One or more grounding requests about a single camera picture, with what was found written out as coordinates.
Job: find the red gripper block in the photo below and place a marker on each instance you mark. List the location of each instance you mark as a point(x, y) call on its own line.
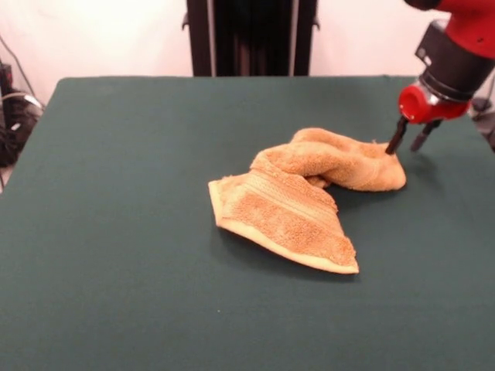
point(414, 104)

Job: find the tan terry towel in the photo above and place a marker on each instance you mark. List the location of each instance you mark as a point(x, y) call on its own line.
point(278, 208)

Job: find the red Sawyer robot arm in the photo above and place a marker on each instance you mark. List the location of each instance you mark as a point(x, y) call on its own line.
point(460, 65)

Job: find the black plug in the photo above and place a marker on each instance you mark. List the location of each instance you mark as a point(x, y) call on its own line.
point(480, 104)

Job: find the dark green table cloth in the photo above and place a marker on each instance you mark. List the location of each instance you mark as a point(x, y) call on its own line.
point(116, 232)

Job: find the black upright power strip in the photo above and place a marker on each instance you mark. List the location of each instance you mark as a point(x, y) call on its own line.
point(5, 75)

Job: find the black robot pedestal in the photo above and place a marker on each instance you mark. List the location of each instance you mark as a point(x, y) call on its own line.
point(251, 38)

